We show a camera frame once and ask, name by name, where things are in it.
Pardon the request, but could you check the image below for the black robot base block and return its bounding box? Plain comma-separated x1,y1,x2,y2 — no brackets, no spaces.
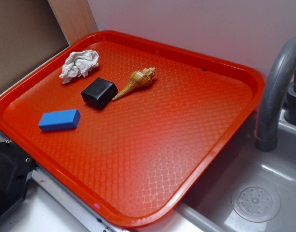
0,140,35,220

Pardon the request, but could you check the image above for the crumpled white paper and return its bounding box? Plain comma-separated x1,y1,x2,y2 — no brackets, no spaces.
59,49,99,84

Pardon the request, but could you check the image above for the red plastic tray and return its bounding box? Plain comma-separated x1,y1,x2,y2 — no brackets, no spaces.
0,31,265,228

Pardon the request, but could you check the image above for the tan spiral seashell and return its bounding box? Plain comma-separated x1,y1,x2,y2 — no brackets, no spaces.
112,67,156,101

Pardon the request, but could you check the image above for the black rectangular block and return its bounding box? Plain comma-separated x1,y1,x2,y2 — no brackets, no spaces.
81,77,118,110

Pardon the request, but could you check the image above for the blue rectangular block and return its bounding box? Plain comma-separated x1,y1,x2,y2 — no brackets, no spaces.
38,109,81,131

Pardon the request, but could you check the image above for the grey plastic sink basin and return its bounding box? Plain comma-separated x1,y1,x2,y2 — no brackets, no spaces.
177,114,296,232

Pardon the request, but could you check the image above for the grey curved faucet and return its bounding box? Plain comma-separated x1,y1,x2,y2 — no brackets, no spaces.
254,36,296,152

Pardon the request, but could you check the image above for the light wooden board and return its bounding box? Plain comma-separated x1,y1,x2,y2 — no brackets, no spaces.
48,0,98,45

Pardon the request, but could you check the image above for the round sink drain strainer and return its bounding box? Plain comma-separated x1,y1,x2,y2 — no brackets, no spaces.
231,181,281,223

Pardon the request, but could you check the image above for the dark grey faucet knob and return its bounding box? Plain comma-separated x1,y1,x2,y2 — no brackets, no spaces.
284,69,296,125

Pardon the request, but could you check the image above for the brown cardboard panel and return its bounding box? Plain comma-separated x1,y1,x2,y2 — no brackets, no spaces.
0,0,68,94

